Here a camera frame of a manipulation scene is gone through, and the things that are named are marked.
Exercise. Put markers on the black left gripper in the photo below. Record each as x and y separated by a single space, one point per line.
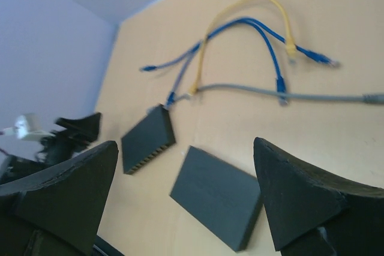
77 135

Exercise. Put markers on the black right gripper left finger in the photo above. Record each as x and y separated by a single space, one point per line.
57 211

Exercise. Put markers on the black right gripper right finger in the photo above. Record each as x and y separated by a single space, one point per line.
311 211

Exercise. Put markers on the black switch with ports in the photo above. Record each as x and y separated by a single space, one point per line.
147 139

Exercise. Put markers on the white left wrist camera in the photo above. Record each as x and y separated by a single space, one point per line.
27 128

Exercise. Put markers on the black flat switch box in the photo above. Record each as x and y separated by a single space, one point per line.
223 198

